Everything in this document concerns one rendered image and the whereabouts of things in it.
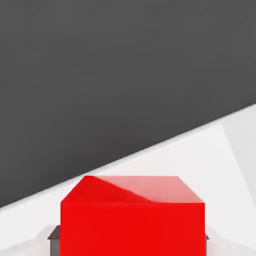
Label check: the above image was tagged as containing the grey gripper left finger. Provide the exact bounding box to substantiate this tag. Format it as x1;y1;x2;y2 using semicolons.
3;224;61;256

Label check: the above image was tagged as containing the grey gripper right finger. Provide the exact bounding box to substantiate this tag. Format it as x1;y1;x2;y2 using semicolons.
205;223;253;256

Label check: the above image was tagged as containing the small red cube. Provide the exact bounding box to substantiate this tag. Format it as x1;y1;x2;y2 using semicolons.
60;175;206;256

